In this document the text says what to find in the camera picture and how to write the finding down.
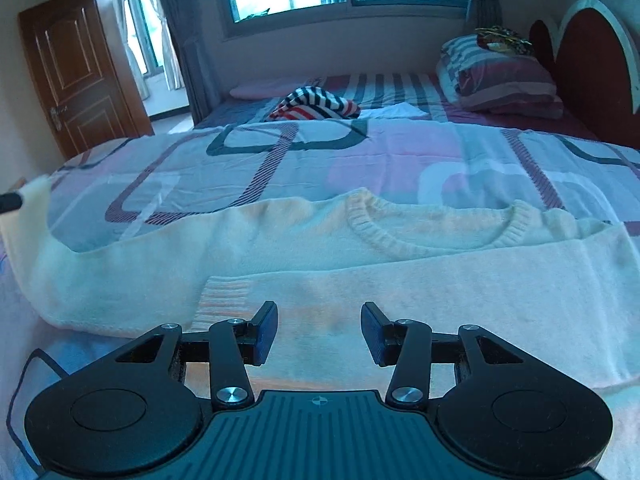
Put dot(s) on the red white heart headboard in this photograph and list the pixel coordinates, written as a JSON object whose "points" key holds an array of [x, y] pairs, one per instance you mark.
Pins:
{"points": [[594, 62]]}

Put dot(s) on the striped bed sheet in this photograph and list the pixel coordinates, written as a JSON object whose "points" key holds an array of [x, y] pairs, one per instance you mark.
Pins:
{"points": [[373, 91]]}

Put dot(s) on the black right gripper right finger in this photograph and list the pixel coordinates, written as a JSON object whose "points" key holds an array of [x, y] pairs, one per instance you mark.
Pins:
{"points": [[412, 347]]}

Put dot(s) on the grey curtain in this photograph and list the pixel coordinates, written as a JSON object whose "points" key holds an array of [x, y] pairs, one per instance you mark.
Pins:
{"points": [[185, 20]]}

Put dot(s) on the patterned pastel bed quilt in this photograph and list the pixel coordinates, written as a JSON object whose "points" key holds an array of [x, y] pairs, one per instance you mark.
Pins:
{"points": [[126, 188]]}

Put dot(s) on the striped purple pillow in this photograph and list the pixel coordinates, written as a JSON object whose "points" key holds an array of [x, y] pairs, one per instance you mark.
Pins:
{"points": [[479, 80]]}

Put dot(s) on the dark patterned item on pillow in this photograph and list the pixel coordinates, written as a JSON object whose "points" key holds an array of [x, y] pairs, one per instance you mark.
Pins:
{"points": [[503, 40]]}

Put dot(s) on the red white blue striped garment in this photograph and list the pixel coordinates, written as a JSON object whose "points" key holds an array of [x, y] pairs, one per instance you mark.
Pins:
{"points": [[314, 103]]}

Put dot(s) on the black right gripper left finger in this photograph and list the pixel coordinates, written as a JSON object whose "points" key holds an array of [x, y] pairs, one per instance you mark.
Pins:
{"points": [[227, 347]]}

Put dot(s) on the brown wooden door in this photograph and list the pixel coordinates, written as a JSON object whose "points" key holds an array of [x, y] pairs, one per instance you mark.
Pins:
{"points": [[81, 74]]}

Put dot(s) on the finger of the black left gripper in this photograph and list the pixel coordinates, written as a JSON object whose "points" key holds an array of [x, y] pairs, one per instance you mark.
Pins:
{"points": [[10, 202]]}

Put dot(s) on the cream knitted sweater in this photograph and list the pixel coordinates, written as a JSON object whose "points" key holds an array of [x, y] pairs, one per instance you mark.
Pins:
{"points": [[565, 290]]}

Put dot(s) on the white folded cloth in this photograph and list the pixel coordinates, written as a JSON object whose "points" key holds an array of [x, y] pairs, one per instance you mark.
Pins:
{"points": [[401, 110]]}

